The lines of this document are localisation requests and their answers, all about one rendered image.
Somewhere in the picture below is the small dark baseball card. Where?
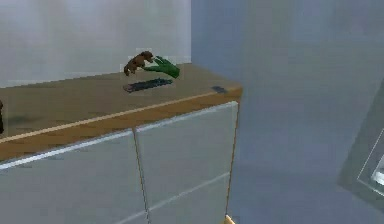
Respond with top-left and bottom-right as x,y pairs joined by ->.
211,85 -> 229,95

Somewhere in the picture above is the green glove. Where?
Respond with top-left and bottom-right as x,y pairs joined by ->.
142,55 -> 181,80

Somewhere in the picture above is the brown toy animal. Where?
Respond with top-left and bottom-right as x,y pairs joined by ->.
123,50 -> 155,77

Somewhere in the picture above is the white cupboard with wooden top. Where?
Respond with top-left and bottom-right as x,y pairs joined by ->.
0,63 -> 243,224

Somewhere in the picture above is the dark object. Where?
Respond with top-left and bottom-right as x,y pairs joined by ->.
0,99 -> 5,135

